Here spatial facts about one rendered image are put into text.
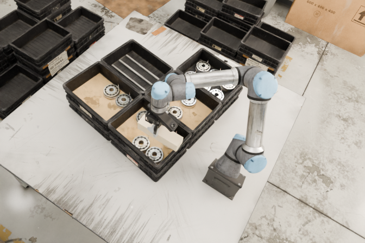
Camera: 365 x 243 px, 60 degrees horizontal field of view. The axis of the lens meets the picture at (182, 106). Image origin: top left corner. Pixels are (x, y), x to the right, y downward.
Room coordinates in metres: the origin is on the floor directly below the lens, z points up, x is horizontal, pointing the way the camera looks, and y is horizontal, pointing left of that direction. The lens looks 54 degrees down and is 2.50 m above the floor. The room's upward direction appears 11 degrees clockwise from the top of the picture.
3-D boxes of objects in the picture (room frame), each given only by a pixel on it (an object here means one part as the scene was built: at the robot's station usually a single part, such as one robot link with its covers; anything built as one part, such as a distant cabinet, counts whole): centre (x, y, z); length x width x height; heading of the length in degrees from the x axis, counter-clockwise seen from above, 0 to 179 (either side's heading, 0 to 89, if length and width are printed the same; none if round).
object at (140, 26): (2.01, 0.49, 0.71); 0.22 x 0.19 x 0.01; 68
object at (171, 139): (0.82, 0.09, 1.08); 0.24 x 0.06 x 0.06; 68
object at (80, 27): (2.13, 1.09, 0.31); 0.40 x 0.30 x 0.34; 158
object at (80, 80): (1.12, 0.50, 0.87); 0.40 x 0.30 x 0.11; 59
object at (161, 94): (0.83, 0.10, 1.39); 0.09 x 0.08 x 0.11; 115
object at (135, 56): (1.38, 0.35, 0.87); 0.40 x 0.30 x 0.11; 59
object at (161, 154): (0.80, 0.10, 0.86); 0.10 x 0.10 x 0.01
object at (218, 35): (2.39, -0.26, 0.31); 0.40 x 0.30 x 0.34; 68
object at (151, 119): (0.83, 0.11, 1.23); 0.09 x 0.08 x 0.12; 68
